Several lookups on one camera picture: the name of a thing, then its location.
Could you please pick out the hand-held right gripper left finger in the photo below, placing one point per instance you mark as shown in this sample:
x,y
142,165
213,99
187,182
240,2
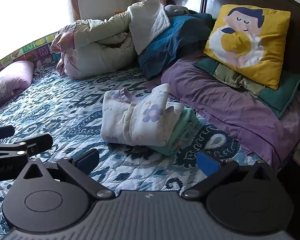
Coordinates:
x,y
87,160

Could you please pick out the green patchwork pillow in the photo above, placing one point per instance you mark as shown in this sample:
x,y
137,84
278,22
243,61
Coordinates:
x,y
277,97

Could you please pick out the yellow cushion with figure print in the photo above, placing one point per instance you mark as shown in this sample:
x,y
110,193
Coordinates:
x,y
252,42

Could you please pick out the purple sheet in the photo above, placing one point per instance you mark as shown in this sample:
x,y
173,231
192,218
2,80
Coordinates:
x,y
215,100

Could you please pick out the blue patterned quilted bedspread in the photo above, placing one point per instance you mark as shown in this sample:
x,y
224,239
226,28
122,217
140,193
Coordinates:
x,y
52,110

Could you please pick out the cream and pink comforter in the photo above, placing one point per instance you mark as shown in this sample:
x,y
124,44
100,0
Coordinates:
x,y
102,42

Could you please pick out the pink floral pillow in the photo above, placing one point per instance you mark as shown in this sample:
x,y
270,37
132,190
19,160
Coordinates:
x,y
7,80

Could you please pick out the bright window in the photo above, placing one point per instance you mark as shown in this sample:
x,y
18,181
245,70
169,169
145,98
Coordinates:
x,y
27,5

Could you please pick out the white floral pajama top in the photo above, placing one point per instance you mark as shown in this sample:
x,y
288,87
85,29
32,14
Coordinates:
x,y
130,115

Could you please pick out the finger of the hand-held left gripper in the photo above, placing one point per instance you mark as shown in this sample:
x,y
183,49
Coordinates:
x,y
2,132
40,143

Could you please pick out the light grey cloth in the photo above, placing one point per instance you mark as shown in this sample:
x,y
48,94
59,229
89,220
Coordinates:
x,y
176,10

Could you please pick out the dark wooden headboard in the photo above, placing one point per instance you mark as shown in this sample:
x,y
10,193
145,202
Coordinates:
x,y
210,0

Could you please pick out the teal blue blanket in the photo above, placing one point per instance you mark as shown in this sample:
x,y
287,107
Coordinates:
x,y
172,37

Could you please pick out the colourful alphabet foam mat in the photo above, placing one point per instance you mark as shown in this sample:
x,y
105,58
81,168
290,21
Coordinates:
x,y
27,52

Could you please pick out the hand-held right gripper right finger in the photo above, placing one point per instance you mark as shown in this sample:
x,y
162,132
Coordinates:
x,y
207,165

